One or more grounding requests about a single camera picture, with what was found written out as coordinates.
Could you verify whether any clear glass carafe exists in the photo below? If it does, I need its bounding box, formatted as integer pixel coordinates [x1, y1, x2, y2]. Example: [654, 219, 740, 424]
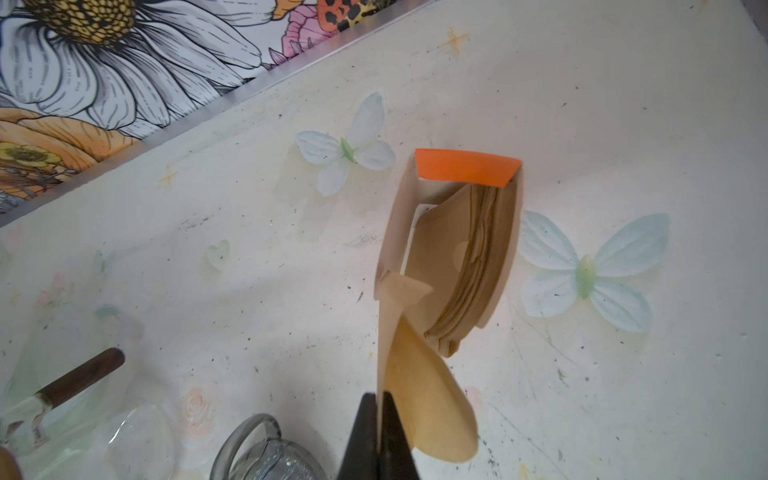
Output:
[1, 348, 179, 479]

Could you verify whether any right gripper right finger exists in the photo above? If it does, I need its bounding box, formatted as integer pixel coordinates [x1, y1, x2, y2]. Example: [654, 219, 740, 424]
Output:
[381, 391, 420, 480]

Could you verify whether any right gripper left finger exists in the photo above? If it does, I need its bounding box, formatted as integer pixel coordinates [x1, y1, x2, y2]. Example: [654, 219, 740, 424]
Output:
[337, 393, 378, 480]

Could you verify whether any grey ribbed glass pitcher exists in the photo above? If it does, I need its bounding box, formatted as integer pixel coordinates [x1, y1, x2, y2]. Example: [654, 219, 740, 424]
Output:
[209, 414, 328, 480]

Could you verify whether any brown coffee filter stack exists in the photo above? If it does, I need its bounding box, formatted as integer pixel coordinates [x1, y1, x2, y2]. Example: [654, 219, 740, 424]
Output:
[374, 149, 524, 358]

